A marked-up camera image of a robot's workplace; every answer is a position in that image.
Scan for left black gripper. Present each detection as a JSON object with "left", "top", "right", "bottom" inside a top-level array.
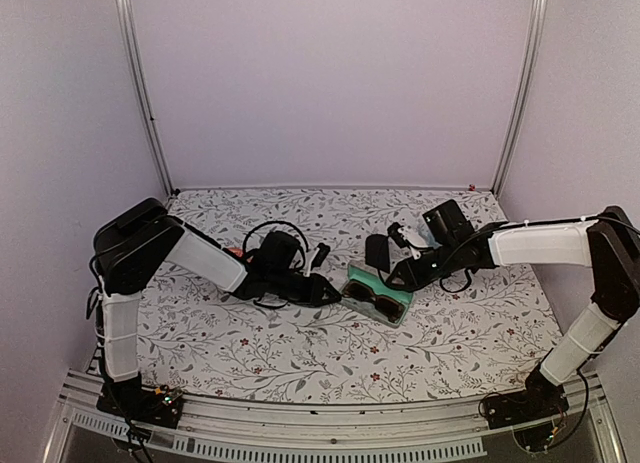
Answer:
[{"left": 269, "top": 269, "right": 343, "bottom": 308}]

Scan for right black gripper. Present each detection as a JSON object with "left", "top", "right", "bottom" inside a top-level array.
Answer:
[{"left": 386, "top": 241, "right": 460, "bottom": 293}]

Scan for black glasses case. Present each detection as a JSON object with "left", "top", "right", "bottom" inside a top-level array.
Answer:
[{"left": 365, "top": 234, "right": 391, "bottom": 273}]

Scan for grey glasses case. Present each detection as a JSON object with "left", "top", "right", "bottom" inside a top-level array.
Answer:
[{"left": 340, "top": 261, "right": 414, "bottom": 328}]

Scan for brown sunglasses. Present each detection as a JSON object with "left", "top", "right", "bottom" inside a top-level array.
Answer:
[{"left": 342, "top": 280, "right": 405, "bottom": 323}]

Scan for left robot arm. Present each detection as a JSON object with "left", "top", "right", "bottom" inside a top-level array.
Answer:
[{"left": 90, "top": 198, "right": 341, "bottom": 417}]

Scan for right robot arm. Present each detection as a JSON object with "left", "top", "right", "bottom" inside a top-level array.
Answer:
[{"left": 378, "top": 200, "right": 639, "bottom": 419}]

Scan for light blue mug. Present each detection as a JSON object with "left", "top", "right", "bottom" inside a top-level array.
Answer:
[{"left": 418, "top": 223, "right": 440, "bottom": 248}]

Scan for floral tablecloth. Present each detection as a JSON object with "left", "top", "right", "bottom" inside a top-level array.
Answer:
[{"left": 94, "top": 186, "right": 571, "bottom": 405}]

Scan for red patterned bowl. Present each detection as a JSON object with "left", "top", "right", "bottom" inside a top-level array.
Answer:
[{"left": 230, "top": 247, "right": 244, "bottom": 258}]

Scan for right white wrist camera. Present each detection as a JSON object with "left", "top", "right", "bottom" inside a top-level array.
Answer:
[{"left": 387, "top": 222, "right": 429, "bottom": 260}]

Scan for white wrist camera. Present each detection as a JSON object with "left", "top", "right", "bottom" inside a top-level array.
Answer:
[
  {"left": 304, "top": 243, "right": 330, "bottom": 276},
  {"left": 387, "top": 222, "right": 429, "bottom": 260}
]

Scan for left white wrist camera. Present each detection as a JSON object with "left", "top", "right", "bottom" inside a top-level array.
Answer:
[{"left": 304, "top": 243, "right": 330, "bottom": 276}]

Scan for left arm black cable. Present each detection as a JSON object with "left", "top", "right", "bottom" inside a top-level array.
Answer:
[{"left": 240, "top": 221, "right": 311, "bottom": 264}]

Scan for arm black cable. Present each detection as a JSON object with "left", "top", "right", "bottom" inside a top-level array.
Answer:
[
  {"left": 437, "top": 232, "right": 501, "bottom": 294},
  {"left": 240, "top": 221, "right": 311, "bottom": 264}
]

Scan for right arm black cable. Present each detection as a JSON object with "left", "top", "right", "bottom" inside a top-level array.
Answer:
[{"left": 437, "top": 232, "right": 501, "bottom": 294}]

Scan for front aluminium rail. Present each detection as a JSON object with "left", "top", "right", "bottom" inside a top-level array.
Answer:
[{"left": 43, "top": 371, "right": 631, "bottom": 462}]

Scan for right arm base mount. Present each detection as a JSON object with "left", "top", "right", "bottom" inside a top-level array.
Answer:
[{"left": 478, "top": 372, "right": 569, "bottom": 453}]

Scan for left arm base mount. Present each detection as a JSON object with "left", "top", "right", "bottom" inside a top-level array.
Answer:
[{"left": 96, "top": 382, "right": 183, "bottom": 429}]

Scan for right aluminium frame post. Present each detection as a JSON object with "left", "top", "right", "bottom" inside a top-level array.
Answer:
[{"left": 491, "top": 0, "right": 548, "bottom": 199}]

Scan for aluminium frame post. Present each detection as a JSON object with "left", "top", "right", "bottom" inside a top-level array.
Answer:
[
  {"left": 491, "top": 0, "right": 548, "bottom": 199},
  {"left": 115, "top": 0, "right": 175, "bottom": 197}
]

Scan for left aluminium frame post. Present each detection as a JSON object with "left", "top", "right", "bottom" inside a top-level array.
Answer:
[{"left": 115, "top": 0, "right": 175, "bottom": 197}]

